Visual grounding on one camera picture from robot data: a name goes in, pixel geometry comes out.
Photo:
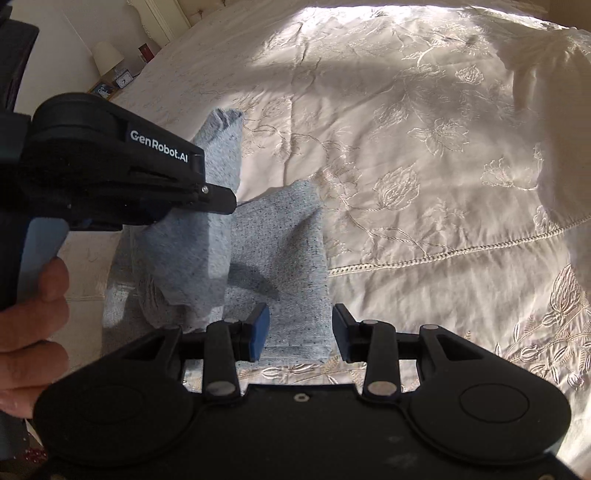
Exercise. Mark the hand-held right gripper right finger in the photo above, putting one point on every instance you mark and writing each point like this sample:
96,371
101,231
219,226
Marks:
339,332

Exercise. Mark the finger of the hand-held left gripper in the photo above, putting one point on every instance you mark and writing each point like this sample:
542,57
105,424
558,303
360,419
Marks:
219,201

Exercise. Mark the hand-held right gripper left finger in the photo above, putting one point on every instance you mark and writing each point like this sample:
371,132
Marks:
261,332

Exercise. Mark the grey-blue knit pants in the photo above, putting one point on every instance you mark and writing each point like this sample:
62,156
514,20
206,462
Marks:
277,240

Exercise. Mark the person's left hand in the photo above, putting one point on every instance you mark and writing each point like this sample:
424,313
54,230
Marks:
32,350

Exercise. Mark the small alarm clock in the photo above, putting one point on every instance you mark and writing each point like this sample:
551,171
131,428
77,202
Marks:
123,81

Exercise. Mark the white shade table lamp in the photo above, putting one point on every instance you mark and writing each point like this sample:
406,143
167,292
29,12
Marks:
108,55

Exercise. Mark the small red box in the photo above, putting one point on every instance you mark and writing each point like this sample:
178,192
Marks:
147,51

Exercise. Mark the cream tufted headboard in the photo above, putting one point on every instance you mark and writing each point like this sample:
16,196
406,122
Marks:
157,18

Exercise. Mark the cream embroidered bedspread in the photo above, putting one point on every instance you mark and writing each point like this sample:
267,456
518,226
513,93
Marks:
415,161

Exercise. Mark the wooden photo frame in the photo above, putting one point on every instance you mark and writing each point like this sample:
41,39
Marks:
102,90

